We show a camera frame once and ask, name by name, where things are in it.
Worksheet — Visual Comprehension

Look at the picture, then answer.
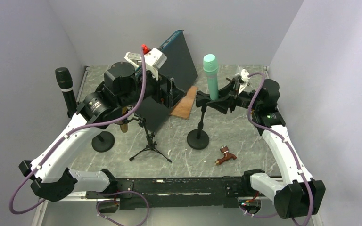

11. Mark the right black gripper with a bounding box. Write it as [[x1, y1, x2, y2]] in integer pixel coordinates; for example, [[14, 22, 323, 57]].
[[207, 78, 263, 114]]

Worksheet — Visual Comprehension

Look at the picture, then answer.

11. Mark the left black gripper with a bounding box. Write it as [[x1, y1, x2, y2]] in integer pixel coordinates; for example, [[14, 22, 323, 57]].
[[119, 66, 187, 109]]

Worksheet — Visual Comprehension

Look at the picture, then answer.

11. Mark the teal green microphone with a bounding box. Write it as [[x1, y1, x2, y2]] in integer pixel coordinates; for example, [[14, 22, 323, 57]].
[[203, 54, 219, 100]]

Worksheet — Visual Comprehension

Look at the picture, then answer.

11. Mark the black round base mic stand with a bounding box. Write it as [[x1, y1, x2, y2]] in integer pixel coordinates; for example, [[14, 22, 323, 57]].
[[187, 105, 209, 150]]

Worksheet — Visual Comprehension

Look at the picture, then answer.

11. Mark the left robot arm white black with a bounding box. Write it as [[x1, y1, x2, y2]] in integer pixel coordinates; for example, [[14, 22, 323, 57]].
[[19, 62, 185, 202]]

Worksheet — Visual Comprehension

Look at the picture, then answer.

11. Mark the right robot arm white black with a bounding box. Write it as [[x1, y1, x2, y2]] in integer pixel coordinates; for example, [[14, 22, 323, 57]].
[[196, 75, 326, 220]]

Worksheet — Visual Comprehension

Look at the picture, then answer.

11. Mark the gold microphone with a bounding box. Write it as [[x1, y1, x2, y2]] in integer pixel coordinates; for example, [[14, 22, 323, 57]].
[[118, 107, 128, 133]]

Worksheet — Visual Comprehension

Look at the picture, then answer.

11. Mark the black stand with black microphone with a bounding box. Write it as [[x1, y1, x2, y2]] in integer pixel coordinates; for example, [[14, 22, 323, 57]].
[[91, 131, 115, 153]]

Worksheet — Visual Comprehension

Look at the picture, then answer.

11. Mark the black microphone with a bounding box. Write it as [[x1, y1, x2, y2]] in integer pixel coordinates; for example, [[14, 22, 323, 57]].
[[55, 67, 77, 118]]

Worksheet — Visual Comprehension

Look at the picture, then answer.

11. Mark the wooden board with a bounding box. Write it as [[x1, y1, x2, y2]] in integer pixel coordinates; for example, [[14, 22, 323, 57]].
[[169, 86, 198, 120]]

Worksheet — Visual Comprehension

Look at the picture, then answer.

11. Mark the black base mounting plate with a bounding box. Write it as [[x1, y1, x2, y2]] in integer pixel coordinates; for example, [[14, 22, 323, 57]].
[[85, 177, 279, 210]]

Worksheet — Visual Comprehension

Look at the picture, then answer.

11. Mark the blue network switch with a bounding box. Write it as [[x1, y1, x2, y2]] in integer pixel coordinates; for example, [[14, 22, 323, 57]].
[[136, 30, 197, 132]]

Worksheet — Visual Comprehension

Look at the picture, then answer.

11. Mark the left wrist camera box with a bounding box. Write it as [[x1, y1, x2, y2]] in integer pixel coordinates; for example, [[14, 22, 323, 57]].
[[141, 44, 167, 80]]

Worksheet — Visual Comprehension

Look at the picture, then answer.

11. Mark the white metal bracket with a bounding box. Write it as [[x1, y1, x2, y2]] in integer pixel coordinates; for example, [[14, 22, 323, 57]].
[[124, 52, 142, 70]]

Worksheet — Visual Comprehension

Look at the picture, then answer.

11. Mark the black tripod shock mount stand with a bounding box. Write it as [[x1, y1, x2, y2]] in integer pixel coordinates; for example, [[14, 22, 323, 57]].
[[129, 113, 172, 163]]

